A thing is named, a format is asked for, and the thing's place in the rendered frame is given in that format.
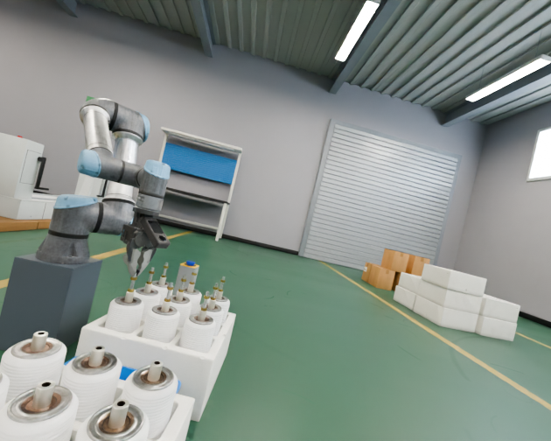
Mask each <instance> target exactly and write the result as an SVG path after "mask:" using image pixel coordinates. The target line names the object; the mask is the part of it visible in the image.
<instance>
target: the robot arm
mask: <svg viewBox="0 0 551 441"><path fill-rule="evenodd" d="M80 120H81V122H82V123H83V124H84V136H85V146H86V149H85V150H82V151H81V153H80V155H79V159H78V164H77V170H78V172H79V173H81V174H85V175H88V176H90V177H92V178H98V179H106V180H109V185H108V196H106V197H105V198H103V199H102V201H101V202H98V199H97V198H95V197H91V196H85V195H75V194H61V195H60V196H58V198H57V199H56V202H55V205H54V206H53V212H52V218H51V222H50V226H49V230H48V234H47V236H46V238H45V239H44V240H43V242H42V243H41V244H40V246H39V247H38V249H37V251H36V255H35V257H36V258H37V259H39V260H40V261H44V262H48V263H59V264H82V263H87V262H88V261H89V257H90V254H89V246H88V237H89V233H98V234H105V235H116V236H119V235H120V236H121V238H120V240H121V241H123V242H124V243H126V244H127V247H126V251H127V254H126V255H124V256H123V261H124V262H125V263H126V264H127V265H128V270H129V274H130V275H131V276H132V277H133V276H134V275H135V273H136V276H137V277H138V276H139V275H140V274H141V273H142V271H143V270H144V269H145V268H146V266H147V265H148V264H149V262H150V261H151V259H152V257H153V256H154V255H155V253H156V251H157V249H167V248H168V247H169V245H170V242H169V240H168V239H167V237H166V235H165V233H164V231H163V229H162V228H161V227H160V225H159V223H158V222H157V219H156V218H153V215H154V216H159V213H160V212H158V211H161V209H162V205H163V202H164V200H163V198H164V194H165V190H166V186H167V183H168V179H169V178H170V170H171V168H170V166H168V165H167V164H164V163H161V162H158V161H155V160H150V159H149V160H147V161H146V163H145V166H141V165H138V164H136V159H137V152H138V146H140V145H142V144H143V143H144V142H145V141H146V140H147V139H148V136H149V133H150V122H149V119H148V118H147V117H146V116H145V115H143V114H141V113H139V112H138V111H135V110H133V109H130V108H127V107H125V106H123V105H121V104H119V103H116V102H114V101H111V100H109V99H105V98H95V99H91V100H89V101H86V102H85V103H84V104H83V105H82V106H81V108H80ZM109 131H112V138H113V139H114V140H115V148H114V154H113V149H112V144H111V139H110V135H109ZM133 187H135V188H139V191H138V195H137V197H136V202H135V201H134V200H133V199H132V194H133ZM136 206H137V207H136ZM141 247H143V248H142V251H141V252H140V251H139V250H138V249H139V248H141ZM137 264H139V267H138V269H136V266H137Z"/></svg>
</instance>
